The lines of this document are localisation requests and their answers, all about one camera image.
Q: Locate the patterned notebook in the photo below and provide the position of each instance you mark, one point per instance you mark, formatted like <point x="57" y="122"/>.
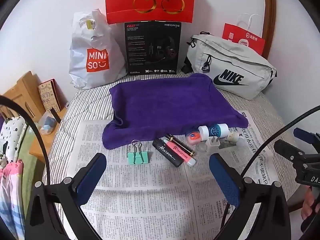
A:
<point x="50" y="96"/>

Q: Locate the black gold tube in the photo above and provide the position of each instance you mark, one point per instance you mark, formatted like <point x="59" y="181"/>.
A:
<point x="178" y="143"/>

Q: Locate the clear plastic cap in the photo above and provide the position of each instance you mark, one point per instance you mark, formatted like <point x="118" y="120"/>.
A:
<point x="201" y="147"/>
<point x="241" y="143"/>

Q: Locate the white charger plug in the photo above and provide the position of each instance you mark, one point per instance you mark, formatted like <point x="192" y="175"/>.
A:
<point x="213" y="143"/>

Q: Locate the white floral pouch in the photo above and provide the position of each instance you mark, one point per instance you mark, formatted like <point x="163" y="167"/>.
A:
<point x="12" y="135"/>

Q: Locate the small orange jar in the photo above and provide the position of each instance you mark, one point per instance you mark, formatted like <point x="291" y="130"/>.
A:
<point x="192" y="137"/>

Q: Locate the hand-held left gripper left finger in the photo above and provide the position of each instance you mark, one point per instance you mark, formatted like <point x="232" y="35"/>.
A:
<point x="92" y="177"/>

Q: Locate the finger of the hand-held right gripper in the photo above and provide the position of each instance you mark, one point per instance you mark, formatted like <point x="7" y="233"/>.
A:
<point x="290" y="151"/>
<point x="308" y="137"/>

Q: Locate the red cherry print gift bag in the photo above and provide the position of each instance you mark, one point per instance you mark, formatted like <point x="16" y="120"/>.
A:
<point x="120" y="2"/>

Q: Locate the black lighter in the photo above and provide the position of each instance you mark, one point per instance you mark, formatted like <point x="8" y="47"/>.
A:
<point x="167" y="153"/>

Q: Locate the green mat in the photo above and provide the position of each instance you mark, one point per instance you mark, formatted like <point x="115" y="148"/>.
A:
<point x="31" y="165"/>

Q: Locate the brown wooden headboard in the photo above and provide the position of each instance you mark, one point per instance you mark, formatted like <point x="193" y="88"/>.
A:
<point x="270" y="17"/>

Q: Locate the wooden bedside table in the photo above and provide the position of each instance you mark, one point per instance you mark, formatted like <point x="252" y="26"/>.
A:
<point x="25" y="90"/>

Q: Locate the white blue bottle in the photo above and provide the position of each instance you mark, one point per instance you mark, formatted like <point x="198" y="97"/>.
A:
<point x="213" y="130"/>

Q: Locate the black headset box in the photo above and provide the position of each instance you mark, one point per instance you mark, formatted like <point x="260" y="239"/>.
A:
<point x="140" y="52"/>

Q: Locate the newspaper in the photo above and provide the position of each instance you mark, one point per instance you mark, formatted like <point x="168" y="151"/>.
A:
<point x="150" y="200"/>

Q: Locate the grey waist bag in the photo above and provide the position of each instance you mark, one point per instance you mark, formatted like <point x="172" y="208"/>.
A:
<point x="245" y="62"/>

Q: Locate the blue box in plastic bag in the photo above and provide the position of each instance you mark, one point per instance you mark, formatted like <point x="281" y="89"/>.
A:
<point x="47" y="125"/>

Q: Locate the person's right hand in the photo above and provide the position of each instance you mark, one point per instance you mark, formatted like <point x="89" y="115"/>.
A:
<point x="311" y="203"/>

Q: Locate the pink cloth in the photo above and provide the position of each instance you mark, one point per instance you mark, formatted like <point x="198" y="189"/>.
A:
<point x="10" y="187"/>

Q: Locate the green binder clip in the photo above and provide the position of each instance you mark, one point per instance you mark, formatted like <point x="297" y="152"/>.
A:
<point x="137" y="158"/>

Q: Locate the pink flashlight ear pick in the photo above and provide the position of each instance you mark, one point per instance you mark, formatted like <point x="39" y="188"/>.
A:
<point x="183" y="156"/>

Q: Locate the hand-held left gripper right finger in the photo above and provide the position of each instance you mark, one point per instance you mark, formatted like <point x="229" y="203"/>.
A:
<point x="225" y="180"/>

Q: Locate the purple towel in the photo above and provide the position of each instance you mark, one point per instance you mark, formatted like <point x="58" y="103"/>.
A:
<point x="162" y="102"/>

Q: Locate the small white bottle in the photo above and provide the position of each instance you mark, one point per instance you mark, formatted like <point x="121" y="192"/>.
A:
<point x="232" y="136"/>

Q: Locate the white plastic shopping bag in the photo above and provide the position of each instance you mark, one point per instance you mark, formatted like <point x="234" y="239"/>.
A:
<point x="82" y="65"/>

